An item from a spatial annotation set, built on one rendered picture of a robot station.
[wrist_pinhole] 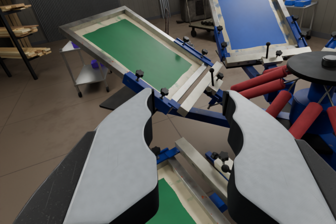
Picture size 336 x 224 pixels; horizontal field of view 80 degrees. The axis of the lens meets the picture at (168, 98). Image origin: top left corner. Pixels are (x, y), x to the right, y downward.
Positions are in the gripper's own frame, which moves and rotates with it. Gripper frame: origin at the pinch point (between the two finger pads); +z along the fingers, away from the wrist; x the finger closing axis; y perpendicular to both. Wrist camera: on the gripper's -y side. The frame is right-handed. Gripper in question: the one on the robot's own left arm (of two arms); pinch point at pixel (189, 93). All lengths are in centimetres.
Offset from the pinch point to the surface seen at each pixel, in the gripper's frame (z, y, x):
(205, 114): 95, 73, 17
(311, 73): 65, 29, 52
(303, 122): 52, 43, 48
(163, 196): 38, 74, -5
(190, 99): 78, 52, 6
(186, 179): 43, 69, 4
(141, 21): 145, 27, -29
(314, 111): 55, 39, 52
